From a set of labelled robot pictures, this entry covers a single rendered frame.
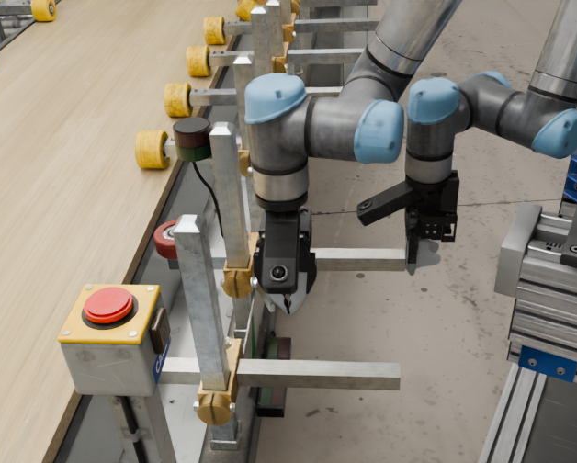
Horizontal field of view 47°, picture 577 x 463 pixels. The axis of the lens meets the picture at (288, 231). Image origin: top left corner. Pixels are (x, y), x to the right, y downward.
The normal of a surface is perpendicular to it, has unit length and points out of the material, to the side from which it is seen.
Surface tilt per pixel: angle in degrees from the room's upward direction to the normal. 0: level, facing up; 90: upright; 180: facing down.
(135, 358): 90
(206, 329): 90
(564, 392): 0
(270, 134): 90
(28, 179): 0
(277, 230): 27
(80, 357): 90
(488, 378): 0
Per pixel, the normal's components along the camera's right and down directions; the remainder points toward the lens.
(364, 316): -0.06, -0.81
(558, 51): -0.71, 0.10
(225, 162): -0.08, 0.58
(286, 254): -0.10, -0.45
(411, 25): -0.35, 0.53
